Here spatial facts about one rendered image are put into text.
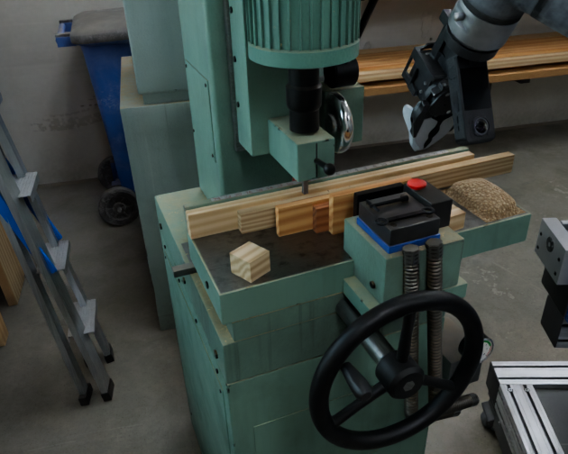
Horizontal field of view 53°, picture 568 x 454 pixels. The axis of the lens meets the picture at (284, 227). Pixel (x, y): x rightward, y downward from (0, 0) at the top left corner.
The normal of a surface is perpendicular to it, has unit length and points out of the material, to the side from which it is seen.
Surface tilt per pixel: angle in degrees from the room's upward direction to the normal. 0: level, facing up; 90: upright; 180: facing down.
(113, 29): 22
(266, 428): 90
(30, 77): 90
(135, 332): 0
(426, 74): 89
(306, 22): 90
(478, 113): 63
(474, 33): 109
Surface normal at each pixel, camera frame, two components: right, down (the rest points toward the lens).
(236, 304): 0.37, 0.47
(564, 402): -0.03, -0.86
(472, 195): -0.64, -0.48
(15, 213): 0.14, 0.51
